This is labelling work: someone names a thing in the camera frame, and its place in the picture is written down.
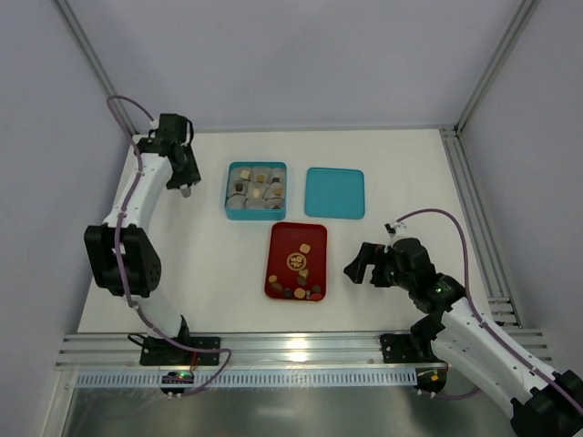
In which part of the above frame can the red rectangular tray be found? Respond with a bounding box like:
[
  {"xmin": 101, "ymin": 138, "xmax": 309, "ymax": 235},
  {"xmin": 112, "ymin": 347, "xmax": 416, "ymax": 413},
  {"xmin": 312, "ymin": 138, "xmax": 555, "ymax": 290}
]
[{"xmin": 263, "ymin": 222, "xmax": 328, "ymax": 302}]

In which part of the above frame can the right frame rail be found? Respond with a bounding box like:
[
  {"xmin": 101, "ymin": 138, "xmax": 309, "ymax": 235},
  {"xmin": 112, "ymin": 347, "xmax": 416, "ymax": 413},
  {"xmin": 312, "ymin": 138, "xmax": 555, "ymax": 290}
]
[{"xmin": 439, "ymin": 127, "xmax": 523, "ymax": 329}]

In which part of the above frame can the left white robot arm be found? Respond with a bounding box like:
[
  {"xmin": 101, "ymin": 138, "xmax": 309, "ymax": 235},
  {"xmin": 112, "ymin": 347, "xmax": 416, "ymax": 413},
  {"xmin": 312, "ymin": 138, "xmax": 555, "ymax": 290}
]
[{"xmin": 84, "ymin": 113, "xmax": 201, "ymax": 343}]

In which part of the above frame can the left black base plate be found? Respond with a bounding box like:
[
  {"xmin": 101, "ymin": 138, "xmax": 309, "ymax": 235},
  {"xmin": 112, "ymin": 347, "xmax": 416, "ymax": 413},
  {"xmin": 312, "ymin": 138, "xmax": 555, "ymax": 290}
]
[{"xmin": 139, "ymin": 337, "xmax": 220, "ymax": 367}]

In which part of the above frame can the teal tin box with cups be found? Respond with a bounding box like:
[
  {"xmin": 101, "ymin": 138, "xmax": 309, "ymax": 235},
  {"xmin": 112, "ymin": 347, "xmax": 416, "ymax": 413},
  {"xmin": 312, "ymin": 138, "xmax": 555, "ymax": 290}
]
[{"xmin": 224, "ymin": 161, "xmax": 288, "ymax": 221}]

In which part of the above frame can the teal tin lid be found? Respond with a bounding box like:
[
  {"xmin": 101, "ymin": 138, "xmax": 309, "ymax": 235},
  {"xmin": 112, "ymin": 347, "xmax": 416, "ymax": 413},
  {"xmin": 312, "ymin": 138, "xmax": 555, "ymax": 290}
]
[{"xmin": 304, "ymin": 168, "xmax": 366, "ymax": 219}]

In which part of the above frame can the aluminium rail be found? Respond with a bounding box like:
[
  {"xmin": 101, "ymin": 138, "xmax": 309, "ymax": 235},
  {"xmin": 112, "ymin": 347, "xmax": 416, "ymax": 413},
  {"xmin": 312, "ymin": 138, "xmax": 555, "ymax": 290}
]
[{"xmin": 55, "ymin": 331, "xmax": 406, "ymax": 371}]

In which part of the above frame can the slotted cable duct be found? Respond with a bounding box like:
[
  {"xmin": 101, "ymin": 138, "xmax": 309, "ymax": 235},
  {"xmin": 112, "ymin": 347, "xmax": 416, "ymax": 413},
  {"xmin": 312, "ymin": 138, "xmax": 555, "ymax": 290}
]
[{"xmin": 75, "ymin": 367, "xmax": 417, "ymax": 390}]

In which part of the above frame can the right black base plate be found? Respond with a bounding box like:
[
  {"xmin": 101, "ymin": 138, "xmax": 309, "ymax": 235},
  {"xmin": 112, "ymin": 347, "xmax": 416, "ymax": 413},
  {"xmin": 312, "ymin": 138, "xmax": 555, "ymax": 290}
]
[{"xmin": 379, "ymin": 333, "xmax": 435, "ymax": 364}]

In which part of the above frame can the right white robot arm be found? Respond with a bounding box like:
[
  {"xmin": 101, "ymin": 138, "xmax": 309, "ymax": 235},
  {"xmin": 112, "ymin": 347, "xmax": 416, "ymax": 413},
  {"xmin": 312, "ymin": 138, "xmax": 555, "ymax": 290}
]
[{"xmin": 343, "ymin": 238, "xmax": 582, "ymax": 436}]

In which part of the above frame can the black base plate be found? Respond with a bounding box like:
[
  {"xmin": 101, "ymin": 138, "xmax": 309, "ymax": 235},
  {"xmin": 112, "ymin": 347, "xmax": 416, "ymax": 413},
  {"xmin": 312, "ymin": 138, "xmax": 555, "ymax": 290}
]
[
  {"xmin": 139, "ymin": 337, "xmax": 220, "ymax": 367},
  {"xmin": 379, "ymin": 333, "xmax": 435, "ymax": 364}
]

